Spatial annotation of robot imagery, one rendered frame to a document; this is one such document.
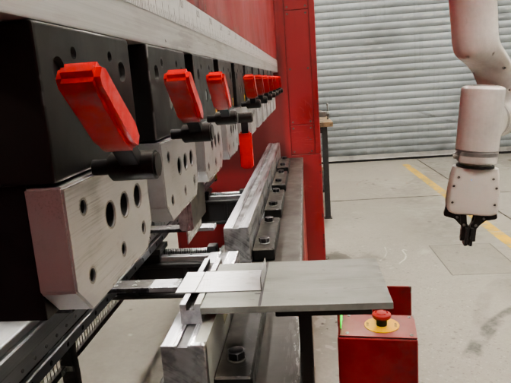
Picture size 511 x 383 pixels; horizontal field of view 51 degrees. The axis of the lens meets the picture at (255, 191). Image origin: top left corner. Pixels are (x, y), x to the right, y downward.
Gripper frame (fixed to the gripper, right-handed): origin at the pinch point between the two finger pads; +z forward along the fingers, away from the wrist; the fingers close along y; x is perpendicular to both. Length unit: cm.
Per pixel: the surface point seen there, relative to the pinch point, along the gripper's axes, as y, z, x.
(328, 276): -26.6, -3.1, -39.1
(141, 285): -55, -1, -45
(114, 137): -35, -30, -90
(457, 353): 24, 93, 123
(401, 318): -12.7, 17.8, -6.4
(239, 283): -40, -2, -43
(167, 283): -51, -1, -44
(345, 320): -24.5, 18.9, -7.9
